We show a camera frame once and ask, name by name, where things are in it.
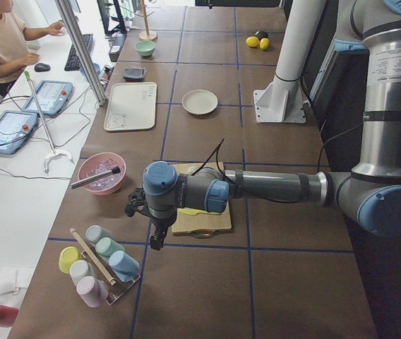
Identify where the teach pendant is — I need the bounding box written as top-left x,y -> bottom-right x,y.
0,111 -> 38,155
35,80 -> 73,118

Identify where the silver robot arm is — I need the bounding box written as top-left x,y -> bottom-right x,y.
125,1 -> 401,249

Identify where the blue bowl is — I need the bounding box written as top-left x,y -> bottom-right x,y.
80,63 -> 100,77

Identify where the yellow plastic knife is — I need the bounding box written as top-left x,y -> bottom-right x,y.
178,208 -> 221,216

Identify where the yellow lemon lower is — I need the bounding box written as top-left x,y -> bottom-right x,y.
259,37 -> 270,51

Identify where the person in beige shirt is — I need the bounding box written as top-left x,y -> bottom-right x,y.
0,1 -> 64,97

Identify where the steel muddler black tip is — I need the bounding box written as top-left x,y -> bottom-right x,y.
70,166 -> 121,189

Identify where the yellow lemon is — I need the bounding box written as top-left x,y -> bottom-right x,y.
246,36 -> 260,48
259,37 -> 270,51

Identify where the far teach pendant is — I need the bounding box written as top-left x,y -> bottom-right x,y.
35,80 -> 73,118

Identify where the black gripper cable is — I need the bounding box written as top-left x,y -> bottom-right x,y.
190,138 -> 227,177

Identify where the cream round plate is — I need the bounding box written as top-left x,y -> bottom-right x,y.
181,89 -> 218,115

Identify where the cup rack with cups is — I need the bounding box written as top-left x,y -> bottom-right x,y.
57,227 -> 141,308

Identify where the wooden mug stand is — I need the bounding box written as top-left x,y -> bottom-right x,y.
136,0 -> 157,41

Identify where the black keyboard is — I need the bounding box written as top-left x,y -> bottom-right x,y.
64,33 -> 95,72

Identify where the pink bowl with ice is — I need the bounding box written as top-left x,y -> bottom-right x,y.
78,153 -> 126,196

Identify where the near teach pendant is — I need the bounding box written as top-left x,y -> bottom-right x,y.
0,111 -> 38,155

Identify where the black computer mouse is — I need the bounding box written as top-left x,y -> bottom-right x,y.
34,63 -> 51,73

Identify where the black phone stand box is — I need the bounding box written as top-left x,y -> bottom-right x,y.
109,33 -> 127,62

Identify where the bamboo cutting board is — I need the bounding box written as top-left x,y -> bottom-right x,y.
170,161 -> 233,240

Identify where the aluminium frame post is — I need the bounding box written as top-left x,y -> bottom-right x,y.
55,0 -> 107,107

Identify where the yellow lemon upper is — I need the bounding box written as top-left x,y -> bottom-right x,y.
246,36 -> 260,48

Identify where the white bear tray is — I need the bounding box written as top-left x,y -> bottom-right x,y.
104,82 -> 157,132

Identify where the grey folded cloth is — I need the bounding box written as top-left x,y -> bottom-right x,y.
123,67 -> 148,82

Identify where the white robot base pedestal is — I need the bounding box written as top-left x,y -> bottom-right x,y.
253,0 -> 326,124

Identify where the mint green bowl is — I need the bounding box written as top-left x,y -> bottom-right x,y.
135,40 -> 156,57

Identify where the white reacher stick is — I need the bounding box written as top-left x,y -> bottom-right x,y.
24,71 -> 74,174

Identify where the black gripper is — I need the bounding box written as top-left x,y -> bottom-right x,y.
124,188 -> 176,233

